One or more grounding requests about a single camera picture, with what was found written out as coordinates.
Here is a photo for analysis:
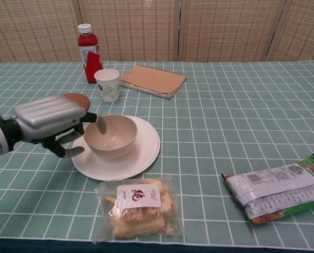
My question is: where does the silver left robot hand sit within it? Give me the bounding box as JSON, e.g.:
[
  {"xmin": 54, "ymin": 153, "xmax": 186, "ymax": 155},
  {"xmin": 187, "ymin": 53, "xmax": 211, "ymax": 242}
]
[{"xmin": 9, "ymin": 94, "xmax": 108, "ymax": 159}]

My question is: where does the white paper cup leaf print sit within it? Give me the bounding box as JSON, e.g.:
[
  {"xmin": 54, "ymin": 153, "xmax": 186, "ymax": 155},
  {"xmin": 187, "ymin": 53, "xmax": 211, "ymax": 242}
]
[{"xmin": 94, "ymin": 69, "xmax": 120, "ymax": 103}]

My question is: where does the beige bowl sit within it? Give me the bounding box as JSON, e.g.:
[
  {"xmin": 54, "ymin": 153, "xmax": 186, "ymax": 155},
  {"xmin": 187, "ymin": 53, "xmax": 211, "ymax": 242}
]
[{"xmin": 83, "ymin": 114, "xmax": 139, "ymax": 160}]

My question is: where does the white round plate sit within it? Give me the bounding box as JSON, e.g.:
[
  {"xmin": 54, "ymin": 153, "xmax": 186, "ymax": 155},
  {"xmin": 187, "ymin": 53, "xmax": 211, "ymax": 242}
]
[{"xmin": 71, "ymin": 115, "xmax": 161, "ymax": 181}]

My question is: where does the round woven rattan coaster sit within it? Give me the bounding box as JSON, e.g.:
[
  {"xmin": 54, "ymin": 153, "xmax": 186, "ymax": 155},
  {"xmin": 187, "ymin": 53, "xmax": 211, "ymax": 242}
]
[{"xmin": 63, "ymin": 92, "xmax": 91, "ymax": 111}]

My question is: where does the red juice bottle white cap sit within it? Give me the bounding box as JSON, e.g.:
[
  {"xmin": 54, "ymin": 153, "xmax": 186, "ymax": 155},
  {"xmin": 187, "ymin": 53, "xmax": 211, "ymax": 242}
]
[{"xmin": 77, "ymin": 23, "xmax": 104, "ymax": 84}]

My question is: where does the brown spiral notebook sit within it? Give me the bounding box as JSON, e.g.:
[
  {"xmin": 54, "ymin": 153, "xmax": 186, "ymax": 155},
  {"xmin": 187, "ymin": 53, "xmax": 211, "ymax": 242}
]
[{"xmin": 119, "ymin": 64, "xmax": 187, "ymax": 100}]

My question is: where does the clear bag of bread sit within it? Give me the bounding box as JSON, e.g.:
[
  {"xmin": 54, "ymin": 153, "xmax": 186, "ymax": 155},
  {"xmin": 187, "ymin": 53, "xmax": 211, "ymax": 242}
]
[{"xmin": 92, "ymin": 176, "xmax": 187, "ymax": 245}]

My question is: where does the green checked tablecloth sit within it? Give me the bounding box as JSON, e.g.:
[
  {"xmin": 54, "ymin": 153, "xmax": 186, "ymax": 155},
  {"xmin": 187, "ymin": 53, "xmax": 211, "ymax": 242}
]
[{"xmin": 0, "ymin": 60, "xmax": 314, "ymax": 253}]

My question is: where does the bamboo folding screen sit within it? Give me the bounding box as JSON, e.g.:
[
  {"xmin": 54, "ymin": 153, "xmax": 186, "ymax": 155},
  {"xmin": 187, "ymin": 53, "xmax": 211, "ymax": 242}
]
[{"xmin": 0, "ymin": 0, "xmax": 314, "ymax": 70}]

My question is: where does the green and white snack packet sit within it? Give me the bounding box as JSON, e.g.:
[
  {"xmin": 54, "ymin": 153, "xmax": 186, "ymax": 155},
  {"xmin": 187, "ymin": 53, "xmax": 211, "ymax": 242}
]
[{"xmin": 221, "ymin": 153, "xmax": 314, "ymax": 227}]

